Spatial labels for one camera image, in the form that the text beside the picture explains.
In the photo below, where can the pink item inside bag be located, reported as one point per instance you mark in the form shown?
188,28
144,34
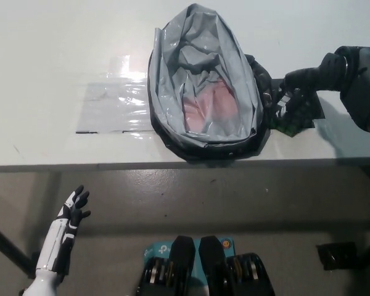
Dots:
216,108

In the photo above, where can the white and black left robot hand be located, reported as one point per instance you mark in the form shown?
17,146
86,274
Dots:
57,243

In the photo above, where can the transparent plastic sheet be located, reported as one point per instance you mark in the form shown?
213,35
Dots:
117,108

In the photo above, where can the teal robot body top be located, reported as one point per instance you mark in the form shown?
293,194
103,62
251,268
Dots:
157,249

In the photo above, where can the black square mat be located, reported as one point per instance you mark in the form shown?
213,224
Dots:
319,108

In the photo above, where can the black ribbed left robot body block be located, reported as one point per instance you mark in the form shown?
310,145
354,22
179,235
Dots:
180,256

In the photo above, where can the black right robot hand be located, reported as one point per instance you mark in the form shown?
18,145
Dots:
314,77

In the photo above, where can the grey plastic bag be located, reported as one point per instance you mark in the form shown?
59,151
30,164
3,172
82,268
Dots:
203,61

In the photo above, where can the Rubik's cube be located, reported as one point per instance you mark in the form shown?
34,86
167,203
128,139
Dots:
293,126

